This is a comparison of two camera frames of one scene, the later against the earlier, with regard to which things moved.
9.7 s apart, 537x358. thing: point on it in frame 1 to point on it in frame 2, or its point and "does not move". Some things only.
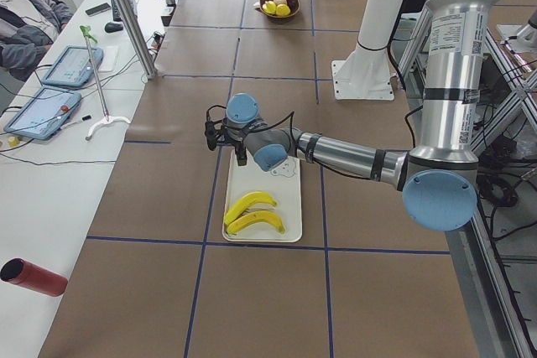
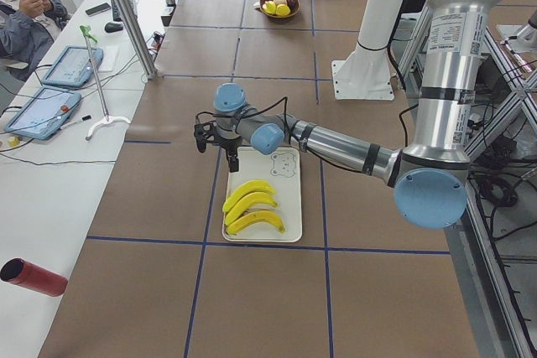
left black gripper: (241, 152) to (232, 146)
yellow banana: (260, 215) does not move
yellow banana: (252, 198) does not move
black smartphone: (97, 9) does not move
